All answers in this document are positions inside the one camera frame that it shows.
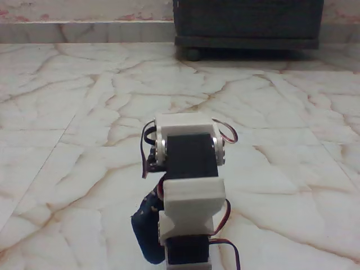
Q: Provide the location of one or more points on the dark blue patterned sock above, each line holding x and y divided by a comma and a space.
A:
146, 225

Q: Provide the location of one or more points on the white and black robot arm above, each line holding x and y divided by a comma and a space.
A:
191, 160

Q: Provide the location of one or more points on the dark wooden cabinet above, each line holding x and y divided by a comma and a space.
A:
247, 22

